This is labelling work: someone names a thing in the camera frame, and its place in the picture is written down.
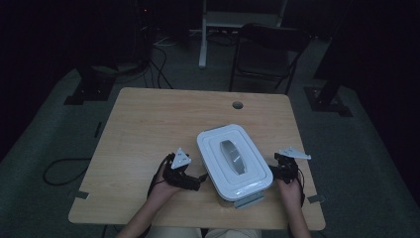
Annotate dark computer tower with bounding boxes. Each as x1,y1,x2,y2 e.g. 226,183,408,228
132,0,157,67

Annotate black floor cable loop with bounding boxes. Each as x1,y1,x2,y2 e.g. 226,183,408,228
43,158,92,186

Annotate white metal table frame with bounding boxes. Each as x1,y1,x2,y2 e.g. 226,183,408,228
198,0,288,69

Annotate black stand base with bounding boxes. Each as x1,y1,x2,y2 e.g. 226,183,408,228
303,0,354,117
63,63,117,106

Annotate right hand-held gripper cable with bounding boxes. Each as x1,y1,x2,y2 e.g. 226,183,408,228
295,168,306,208

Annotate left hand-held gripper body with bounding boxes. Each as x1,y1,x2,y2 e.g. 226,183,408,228
163,147,199,191

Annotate black floor cables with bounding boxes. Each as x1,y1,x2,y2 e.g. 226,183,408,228
142,41,174,90

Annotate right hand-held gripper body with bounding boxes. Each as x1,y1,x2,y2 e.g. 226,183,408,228
275,146,312,184

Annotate black folding chair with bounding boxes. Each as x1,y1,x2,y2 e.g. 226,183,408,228
228,23,311,96

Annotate person's right hand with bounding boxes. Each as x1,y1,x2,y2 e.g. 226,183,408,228
276,179,303,209

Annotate person's left hand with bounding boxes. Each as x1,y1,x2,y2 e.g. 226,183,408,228
150,165,186,201

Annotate hand-held gripper cable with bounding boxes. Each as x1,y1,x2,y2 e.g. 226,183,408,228
147,154,173,199
295,168,306,208

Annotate left hand-held gripper cable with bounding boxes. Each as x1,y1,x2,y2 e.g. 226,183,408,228
147,154,173,199

